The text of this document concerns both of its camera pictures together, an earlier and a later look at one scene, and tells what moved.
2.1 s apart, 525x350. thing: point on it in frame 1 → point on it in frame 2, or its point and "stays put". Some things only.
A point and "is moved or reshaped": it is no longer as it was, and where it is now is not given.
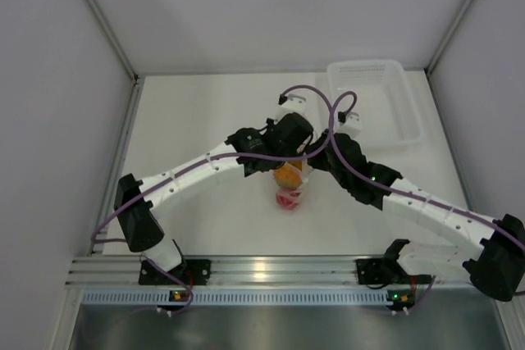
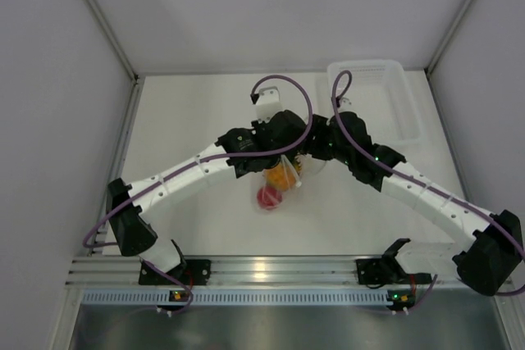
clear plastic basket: [385, 103] stays put
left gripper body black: [270, 122] stays put
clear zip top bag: [289, 179] is moved or reshaped
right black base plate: [374, 270] stays put
